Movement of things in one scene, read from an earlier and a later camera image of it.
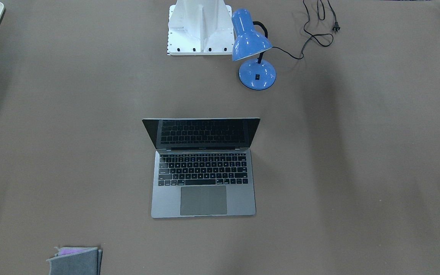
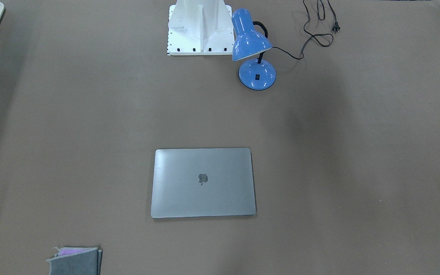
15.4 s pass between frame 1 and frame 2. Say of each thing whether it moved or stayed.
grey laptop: moved
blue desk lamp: stayed
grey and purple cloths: stayed
